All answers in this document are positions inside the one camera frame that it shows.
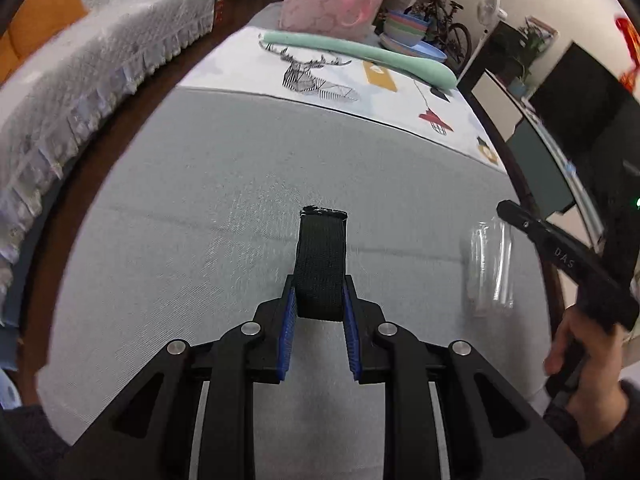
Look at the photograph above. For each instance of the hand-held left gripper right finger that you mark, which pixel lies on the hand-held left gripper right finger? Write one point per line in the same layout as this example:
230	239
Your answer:
351	340

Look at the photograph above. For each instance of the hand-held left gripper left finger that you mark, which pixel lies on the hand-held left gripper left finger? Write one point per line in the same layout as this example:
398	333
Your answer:
287	335

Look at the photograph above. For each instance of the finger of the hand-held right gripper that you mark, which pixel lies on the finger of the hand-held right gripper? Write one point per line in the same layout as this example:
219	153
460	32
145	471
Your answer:
517	217

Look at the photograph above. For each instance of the person's right forearm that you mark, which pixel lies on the person's right forearm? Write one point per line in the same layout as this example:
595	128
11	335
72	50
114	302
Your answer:
615	455

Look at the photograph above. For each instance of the person's right hand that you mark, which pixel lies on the person's right hand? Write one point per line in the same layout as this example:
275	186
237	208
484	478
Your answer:
600	390

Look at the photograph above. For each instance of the white television cabinet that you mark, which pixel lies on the white television cabinet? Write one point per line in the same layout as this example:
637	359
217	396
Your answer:
492	95

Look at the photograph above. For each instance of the black television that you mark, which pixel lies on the black television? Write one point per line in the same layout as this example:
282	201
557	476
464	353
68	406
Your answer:
590	95

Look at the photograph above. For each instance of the grey fabric cover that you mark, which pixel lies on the grey fabric cover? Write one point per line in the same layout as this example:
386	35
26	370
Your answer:
200	220

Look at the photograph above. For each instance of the tall black cabinet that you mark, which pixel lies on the tall black cabinet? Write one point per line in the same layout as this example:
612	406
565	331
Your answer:
505	47

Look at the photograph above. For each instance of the green potted plant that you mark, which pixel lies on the green potted plant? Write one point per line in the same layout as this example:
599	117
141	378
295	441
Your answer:
530	40

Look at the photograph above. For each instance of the bicycle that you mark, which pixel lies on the bicycle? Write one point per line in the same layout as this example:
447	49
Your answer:
450	35

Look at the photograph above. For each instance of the white standing fan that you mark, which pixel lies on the white standing fan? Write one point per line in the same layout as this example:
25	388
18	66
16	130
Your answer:
487	7

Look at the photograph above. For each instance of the stack of pastel bowls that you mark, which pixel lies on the stack of pastel bowls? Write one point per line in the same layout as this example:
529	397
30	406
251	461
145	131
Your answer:
407	27

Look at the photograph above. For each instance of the mint green long pillow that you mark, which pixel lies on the mint green long pillow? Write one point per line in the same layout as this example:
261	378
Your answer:
350	47

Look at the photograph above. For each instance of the white printed mat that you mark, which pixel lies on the white printed mat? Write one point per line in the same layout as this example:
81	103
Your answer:
240	67

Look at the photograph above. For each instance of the person's dark clothing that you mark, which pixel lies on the person's dark clothing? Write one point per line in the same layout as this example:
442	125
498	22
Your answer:
25	440

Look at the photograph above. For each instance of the pink tote bag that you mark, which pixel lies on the pink tote bag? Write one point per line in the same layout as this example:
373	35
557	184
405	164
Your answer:
320	5

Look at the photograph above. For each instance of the grey quilted sofa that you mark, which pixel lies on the grey quilted sofa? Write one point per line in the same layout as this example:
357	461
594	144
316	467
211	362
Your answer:
100	60

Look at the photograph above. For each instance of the orange cushion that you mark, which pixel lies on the orange cushion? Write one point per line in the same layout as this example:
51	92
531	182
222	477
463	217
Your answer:
50	5
6	62

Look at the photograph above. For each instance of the red wall decoration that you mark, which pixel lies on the red wall decoration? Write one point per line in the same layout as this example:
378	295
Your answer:
627	32

